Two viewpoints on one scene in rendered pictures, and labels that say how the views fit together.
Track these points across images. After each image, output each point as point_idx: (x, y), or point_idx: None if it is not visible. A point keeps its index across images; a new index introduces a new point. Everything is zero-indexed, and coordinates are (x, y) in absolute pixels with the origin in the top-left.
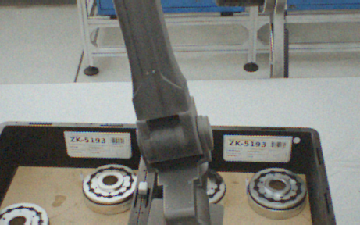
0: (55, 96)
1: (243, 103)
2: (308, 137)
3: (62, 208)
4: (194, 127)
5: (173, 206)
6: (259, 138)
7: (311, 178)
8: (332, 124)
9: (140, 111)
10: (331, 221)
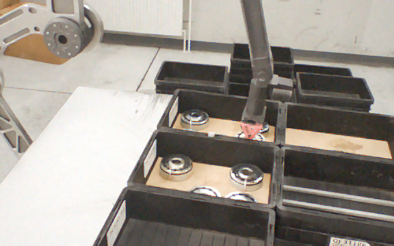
0: None
1: (66, 141)
2: (178, 93)
3: (182, 189)
4: (272, 57)
5: (289, 83)
6: (174, 105)
7: (196, 104)
8: (107, 117)
9: (270, 59)
10: (239, 96)
